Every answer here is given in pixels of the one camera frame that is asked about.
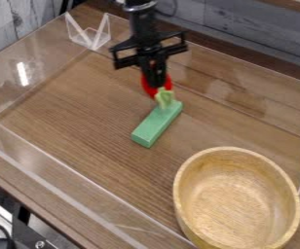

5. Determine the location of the green rectangular block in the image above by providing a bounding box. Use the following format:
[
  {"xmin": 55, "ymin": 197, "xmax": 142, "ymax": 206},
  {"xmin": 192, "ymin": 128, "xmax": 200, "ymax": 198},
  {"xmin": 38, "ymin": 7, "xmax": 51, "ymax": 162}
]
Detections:
[{"xmin": 130, "ymin": 101, "xmax": 183, "ymax": 148}]

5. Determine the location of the clear acrylic enclosure wall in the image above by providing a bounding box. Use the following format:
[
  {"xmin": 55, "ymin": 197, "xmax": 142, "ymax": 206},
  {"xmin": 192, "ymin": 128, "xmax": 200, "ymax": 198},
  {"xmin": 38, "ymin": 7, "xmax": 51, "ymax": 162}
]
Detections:
[{"xmin": 0, "ymin": 8, "xmax": 300, "ymax": 249}]

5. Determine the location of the black table clamp bracket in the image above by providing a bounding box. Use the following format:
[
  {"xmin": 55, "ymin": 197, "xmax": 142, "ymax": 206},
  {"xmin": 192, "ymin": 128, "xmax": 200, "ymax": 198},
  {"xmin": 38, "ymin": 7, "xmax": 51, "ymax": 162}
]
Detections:
[{"xmin": 12, "ymin": 205, "xmax": 58, "ymax": 249}]

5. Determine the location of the wooden bowl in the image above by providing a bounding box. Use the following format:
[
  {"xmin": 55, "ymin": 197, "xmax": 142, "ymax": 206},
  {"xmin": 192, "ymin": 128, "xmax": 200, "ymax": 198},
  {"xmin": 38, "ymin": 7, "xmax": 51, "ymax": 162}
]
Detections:
[{"xmin": 173, "ymin": 147, "xmax": 300, "ymax": 249}]

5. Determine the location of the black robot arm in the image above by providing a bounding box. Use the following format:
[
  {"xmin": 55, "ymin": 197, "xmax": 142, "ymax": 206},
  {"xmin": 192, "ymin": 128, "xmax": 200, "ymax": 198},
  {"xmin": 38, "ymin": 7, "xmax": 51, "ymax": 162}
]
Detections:
[{"xmin": 110, "ymin": 0, "xmax": 187, "ymax": 89}]

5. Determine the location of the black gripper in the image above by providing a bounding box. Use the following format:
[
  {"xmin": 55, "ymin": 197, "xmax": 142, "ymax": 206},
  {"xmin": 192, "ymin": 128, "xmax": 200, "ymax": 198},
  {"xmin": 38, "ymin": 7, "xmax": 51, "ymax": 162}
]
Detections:
[{"xmin": 110, "ymin": 31, "xmax": 187, "ymax": 89}]

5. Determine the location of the black cable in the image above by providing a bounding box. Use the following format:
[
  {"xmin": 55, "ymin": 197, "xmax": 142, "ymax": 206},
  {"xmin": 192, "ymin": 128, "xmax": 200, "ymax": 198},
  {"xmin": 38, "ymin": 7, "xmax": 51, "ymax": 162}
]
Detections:
[{"xmin": 0, "ymin": 221, "xmax": 18, "ymax": 249}]

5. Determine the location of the red plush strawberry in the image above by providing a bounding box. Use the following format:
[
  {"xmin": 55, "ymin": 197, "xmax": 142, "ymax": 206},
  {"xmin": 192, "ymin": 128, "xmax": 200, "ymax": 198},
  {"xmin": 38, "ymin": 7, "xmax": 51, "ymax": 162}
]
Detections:
[{"xmin": 141, "ymin": 77, "xmax": 175, "ymax": 109}]

